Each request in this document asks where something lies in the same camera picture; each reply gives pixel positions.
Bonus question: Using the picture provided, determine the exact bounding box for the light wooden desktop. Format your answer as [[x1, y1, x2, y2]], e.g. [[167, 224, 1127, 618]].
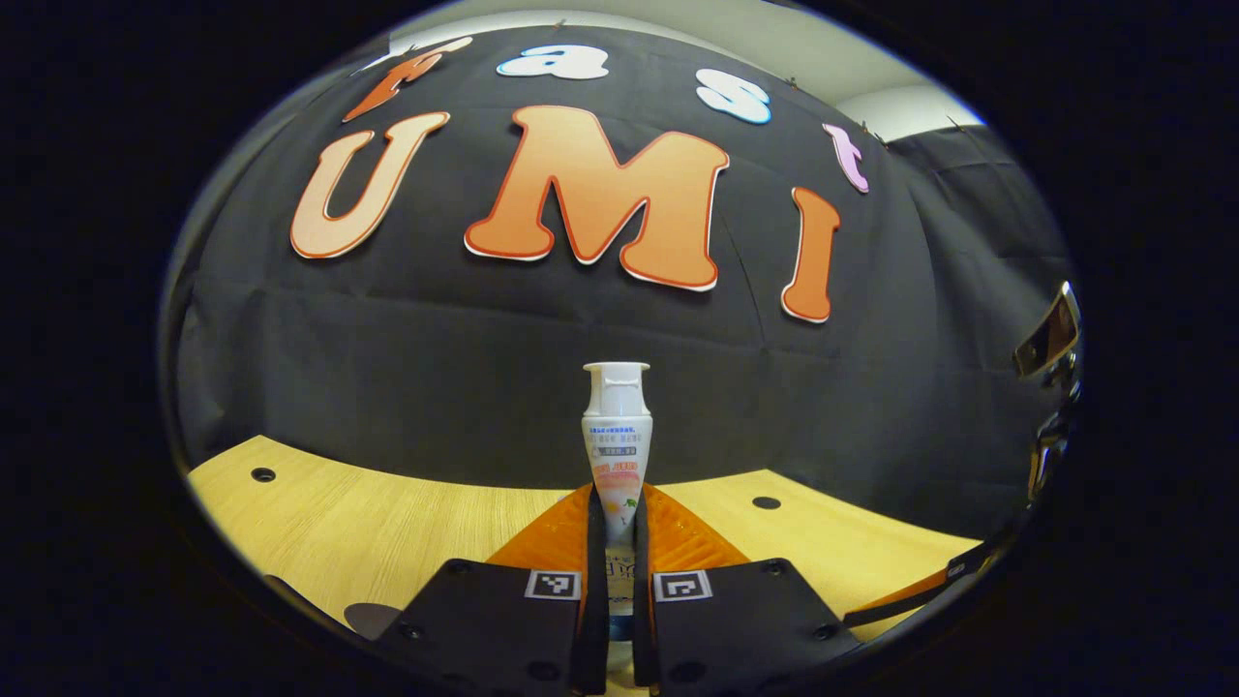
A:
[[187, 435, 983, 697]]

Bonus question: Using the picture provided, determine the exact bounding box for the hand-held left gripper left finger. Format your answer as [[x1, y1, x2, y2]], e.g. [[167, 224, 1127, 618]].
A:
[[373, 482, 611, 697]]

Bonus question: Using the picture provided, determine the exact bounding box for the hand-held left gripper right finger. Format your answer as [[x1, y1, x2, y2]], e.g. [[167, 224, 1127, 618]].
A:
[[634, 482, 864, 697]]

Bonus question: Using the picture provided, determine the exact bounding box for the white toothpaste tube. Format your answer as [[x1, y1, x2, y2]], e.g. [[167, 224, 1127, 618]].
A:
[[581, 361, 654, 679]]

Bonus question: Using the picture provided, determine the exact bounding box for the dark round coaster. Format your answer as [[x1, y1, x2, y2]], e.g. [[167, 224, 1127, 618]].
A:
[[344, 602, 403, 641]]

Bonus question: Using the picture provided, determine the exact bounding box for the black backdrop cloth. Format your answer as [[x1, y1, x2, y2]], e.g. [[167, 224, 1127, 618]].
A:
[[160, 24, 1080, 543]]

